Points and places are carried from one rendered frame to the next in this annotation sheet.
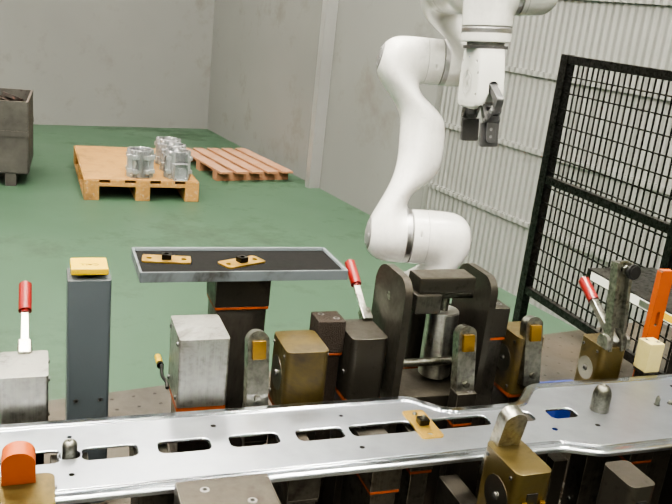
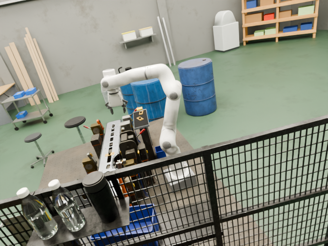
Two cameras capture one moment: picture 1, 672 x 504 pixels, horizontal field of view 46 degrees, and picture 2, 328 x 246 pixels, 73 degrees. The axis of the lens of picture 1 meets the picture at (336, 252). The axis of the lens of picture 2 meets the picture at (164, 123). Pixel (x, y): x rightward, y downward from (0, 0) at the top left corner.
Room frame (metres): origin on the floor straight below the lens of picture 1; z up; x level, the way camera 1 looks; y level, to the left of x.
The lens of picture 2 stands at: (2.17, -1.59, 2.04)
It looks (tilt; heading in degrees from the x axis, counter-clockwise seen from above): 27 degrees down; 109
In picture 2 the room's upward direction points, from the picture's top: 13 degrees counter-clockwise
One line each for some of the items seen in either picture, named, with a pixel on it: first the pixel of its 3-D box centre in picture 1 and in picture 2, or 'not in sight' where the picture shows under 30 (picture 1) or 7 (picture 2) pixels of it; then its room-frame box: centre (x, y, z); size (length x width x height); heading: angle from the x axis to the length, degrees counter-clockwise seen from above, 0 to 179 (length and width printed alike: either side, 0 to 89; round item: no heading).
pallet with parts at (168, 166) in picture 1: (132, 159); not in sight; (6.70, 1.82, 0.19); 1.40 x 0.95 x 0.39; 26
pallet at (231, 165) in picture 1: (233, 164); not in sight; (7.65, 1.09, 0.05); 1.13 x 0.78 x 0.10; 30
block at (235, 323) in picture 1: (231, 380); (146, 139); (1.36, 0.17, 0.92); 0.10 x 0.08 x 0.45; 111
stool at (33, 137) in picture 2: not in sight; (40, 148); (-1.14, 1.09, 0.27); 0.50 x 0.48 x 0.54; 112
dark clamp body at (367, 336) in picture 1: (347, 421); not in sight; (1.32, -0.06, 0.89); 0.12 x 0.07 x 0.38; 21
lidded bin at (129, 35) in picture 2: not in sight; (129, 35); (-1.02, 6.26, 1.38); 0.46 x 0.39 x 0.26; 30
